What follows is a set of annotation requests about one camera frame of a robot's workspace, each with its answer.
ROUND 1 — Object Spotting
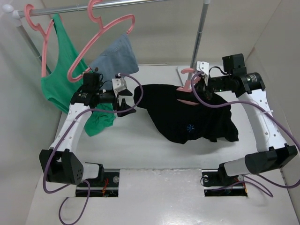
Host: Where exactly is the metal clothes rack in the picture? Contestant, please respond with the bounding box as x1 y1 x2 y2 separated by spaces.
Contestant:
1 0 210 67

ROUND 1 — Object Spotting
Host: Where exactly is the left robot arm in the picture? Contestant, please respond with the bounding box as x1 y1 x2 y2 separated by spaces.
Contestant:
39 73 136 186

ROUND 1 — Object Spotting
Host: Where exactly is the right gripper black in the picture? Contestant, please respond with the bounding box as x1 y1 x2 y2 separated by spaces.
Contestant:
188 74 233 100

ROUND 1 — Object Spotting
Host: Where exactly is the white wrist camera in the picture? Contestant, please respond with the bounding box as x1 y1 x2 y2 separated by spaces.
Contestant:
196 61 210 86
112 73 127 96

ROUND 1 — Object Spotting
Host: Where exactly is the green tank top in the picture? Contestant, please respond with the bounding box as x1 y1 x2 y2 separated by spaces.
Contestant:
41 14 115 136

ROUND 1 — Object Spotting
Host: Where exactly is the pink hanger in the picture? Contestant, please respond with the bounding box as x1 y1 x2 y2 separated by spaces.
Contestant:
176 67 201 106
67 0 136 83
24 4 54 77

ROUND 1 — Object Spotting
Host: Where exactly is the black t shirt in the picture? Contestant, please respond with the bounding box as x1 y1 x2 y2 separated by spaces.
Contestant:
134 84 239 144

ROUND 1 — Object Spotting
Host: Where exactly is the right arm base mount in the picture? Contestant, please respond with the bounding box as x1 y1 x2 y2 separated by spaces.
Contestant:
200 169 248 197

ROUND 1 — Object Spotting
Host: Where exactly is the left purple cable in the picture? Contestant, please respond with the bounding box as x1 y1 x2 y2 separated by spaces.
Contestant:
42 72 144 224

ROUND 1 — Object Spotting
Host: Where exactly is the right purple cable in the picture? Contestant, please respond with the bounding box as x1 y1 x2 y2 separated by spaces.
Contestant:
191 71 300 197

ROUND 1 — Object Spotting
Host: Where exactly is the purple cable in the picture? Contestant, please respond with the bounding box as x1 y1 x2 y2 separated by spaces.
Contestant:
42 72 144 224
191 71 300 197

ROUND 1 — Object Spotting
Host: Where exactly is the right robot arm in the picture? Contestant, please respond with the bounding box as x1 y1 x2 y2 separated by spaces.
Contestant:
191 54 300 185

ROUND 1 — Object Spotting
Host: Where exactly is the blue denim garment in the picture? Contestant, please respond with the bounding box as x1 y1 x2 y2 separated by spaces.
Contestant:
89 33 139 90

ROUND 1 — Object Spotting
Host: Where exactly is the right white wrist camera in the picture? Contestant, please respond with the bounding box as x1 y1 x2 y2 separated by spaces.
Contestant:
196 61 210 86

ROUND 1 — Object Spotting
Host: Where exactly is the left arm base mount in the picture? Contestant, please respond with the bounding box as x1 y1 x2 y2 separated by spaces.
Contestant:
88 169 120 198

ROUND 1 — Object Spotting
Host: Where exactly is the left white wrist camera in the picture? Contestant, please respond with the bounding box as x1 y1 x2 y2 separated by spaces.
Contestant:
112 73 127 96

